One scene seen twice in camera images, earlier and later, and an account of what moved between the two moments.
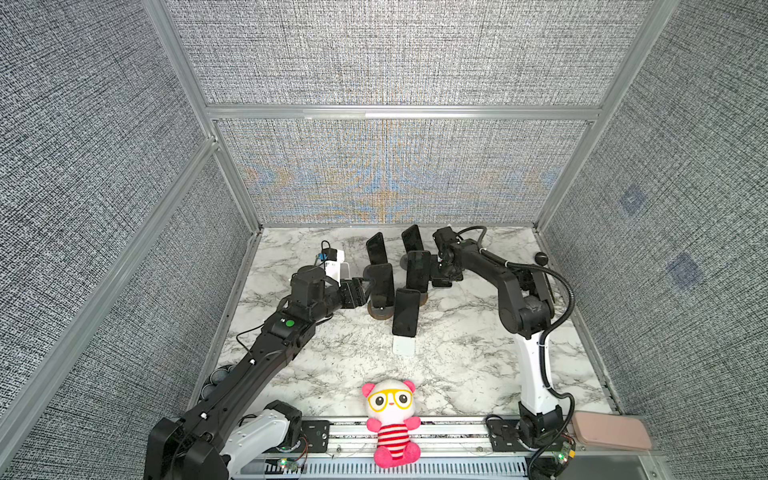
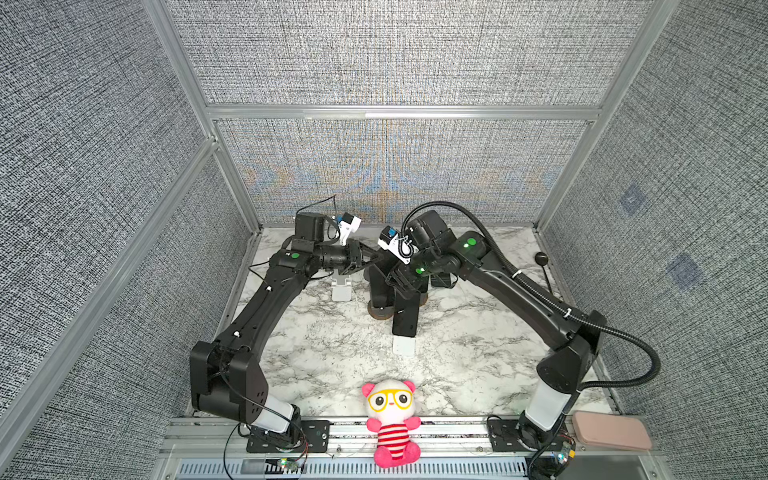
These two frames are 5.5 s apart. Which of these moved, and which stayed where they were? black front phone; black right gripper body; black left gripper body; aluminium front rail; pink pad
Moved: black left gripper body; black right gripper body
Stayed: pink pad; black front phone; aluminium front rail
